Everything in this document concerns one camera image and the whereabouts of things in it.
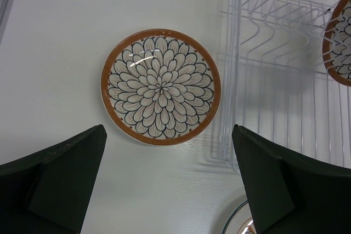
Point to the green rimmed sunburst plate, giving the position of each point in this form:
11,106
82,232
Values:
241,221

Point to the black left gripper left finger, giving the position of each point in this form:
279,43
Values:
49,191

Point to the orange rimmed flower plate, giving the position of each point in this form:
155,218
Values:
336,44

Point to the white wire dish rack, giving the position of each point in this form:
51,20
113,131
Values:
275,81

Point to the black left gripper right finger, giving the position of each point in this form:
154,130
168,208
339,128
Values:
289,192

